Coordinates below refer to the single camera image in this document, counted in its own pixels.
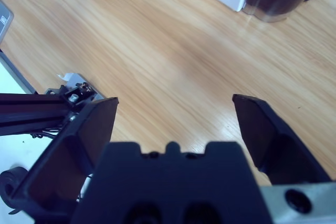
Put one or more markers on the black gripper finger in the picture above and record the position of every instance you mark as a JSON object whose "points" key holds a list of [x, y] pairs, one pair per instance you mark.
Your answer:
{"points": [[275, 145], [68, 155]]}

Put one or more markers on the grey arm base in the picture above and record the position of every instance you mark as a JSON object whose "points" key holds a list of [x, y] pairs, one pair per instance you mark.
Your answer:
{"points": [[4, 19]]}

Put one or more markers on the dark camera post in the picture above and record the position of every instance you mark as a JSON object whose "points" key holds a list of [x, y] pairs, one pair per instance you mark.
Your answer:
{"points": [[26, 111]]}

